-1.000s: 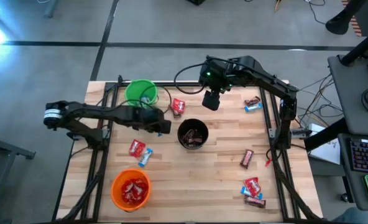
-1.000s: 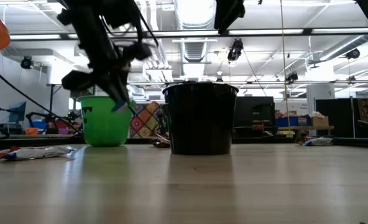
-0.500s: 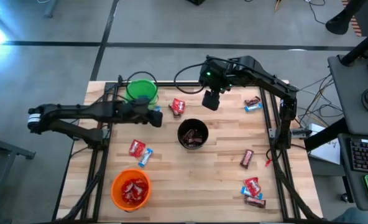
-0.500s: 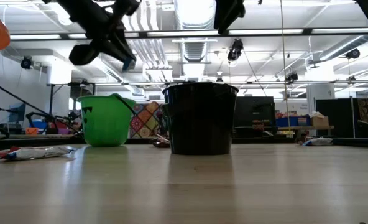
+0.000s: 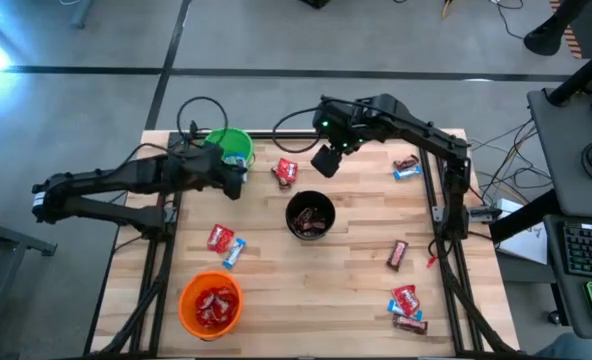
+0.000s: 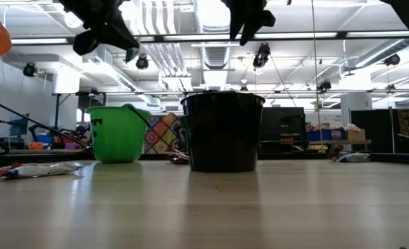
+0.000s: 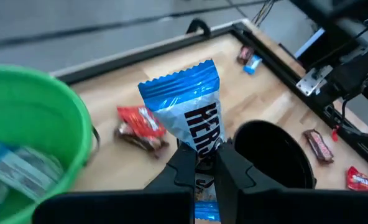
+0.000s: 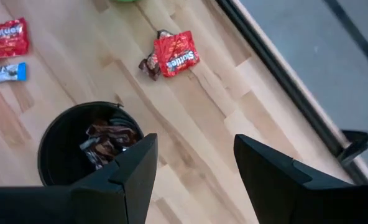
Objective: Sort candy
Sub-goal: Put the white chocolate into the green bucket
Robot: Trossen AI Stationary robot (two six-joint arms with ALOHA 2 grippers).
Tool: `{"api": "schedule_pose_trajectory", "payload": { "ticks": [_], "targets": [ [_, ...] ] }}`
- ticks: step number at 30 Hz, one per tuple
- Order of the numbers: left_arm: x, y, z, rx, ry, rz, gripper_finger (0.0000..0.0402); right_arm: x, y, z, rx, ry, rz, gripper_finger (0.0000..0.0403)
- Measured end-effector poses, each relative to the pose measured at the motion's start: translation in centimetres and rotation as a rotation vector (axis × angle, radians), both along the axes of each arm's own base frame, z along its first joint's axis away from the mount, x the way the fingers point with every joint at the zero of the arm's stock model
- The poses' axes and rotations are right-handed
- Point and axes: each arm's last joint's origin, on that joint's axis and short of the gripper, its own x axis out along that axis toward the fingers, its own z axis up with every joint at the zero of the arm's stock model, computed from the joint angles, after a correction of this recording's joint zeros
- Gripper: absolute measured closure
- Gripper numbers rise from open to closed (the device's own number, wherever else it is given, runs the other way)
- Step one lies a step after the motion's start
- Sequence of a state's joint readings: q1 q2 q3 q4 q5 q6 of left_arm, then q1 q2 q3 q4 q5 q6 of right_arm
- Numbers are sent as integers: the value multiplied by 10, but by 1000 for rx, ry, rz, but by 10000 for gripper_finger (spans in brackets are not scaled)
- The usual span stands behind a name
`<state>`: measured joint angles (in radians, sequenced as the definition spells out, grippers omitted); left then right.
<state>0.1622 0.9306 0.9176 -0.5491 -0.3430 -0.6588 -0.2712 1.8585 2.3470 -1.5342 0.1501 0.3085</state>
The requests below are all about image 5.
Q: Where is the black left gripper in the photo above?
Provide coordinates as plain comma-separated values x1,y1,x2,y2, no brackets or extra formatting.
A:
173,152,246,201

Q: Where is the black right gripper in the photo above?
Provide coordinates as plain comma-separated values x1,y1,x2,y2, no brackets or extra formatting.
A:
309,94,392,179

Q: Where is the black plastic bucket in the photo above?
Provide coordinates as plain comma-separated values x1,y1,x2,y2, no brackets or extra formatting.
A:
284,190,337,241

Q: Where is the green plastic bucket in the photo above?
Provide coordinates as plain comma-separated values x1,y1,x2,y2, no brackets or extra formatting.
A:
203,127,256,174

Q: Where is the orange plastic bucket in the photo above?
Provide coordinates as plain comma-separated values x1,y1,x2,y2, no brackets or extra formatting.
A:
177,270,245,341

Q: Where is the white power box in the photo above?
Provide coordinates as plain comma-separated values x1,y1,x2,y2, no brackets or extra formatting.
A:
494,197,526,221

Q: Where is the white paper sheet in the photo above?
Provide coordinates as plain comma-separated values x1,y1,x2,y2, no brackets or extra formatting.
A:
495,219,549,266

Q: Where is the grey metal bench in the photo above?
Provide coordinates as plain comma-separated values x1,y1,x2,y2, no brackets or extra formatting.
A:
0,199,59,360

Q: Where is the grey desk top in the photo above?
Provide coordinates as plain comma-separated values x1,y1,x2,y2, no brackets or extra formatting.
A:
526,87,592,219
542,213,592,341

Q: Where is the black stand foot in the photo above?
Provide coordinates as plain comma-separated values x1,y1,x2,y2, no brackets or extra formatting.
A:
522,0,592,57

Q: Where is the black slanted pole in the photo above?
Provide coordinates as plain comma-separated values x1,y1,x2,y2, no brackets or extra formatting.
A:
545,37,592,107

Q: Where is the orange white striped mat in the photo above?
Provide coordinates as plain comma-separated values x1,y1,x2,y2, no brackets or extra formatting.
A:
549,0,585,60

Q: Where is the black backlit keyboard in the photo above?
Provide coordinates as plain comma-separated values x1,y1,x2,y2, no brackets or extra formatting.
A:
561,222,592,281

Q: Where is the person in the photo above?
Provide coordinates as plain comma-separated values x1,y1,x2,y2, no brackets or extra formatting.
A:
535,333,592,360

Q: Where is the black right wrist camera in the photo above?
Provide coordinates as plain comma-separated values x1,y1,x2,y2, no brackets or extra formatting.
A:
311,94,338,134

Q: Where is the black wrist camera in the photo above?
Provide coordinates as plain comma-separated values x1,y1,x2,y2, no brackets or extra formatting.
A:
178,135,215,154
311,94,338,134

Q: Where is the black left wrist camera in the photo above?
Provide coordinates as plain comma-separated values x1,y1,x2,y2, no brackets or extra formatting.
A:
178,135,215,154

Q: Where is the black metal table frame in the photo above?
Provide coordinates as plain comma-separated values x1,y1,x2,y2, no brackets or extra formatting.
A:
83,118,520,360

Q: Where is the black right camera cable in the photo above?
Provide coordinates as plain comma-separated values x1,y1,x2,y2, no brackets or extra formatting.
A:
271,106,323,155

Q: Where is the black camera cable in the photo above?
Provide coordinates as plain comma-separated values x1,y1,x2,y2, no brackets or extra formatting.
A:
271,106,323,155
176,96,229,146

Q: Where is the black left camera cable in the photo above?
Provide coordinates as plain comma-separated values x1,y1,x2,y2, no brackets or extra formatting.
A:
176,96,229,146

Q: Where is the bundle of black cables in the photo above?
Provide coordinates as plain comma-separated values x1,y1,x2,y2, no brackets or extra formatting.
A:
468,117,555,204

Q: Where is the black floor cable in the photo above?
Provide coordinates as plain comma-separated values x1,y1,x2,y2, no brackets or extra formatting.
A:
490,0,527,41

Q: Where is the grey metal post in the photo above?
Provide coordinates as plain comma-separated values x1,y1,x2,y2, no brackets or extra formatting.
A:
70,0,95,29

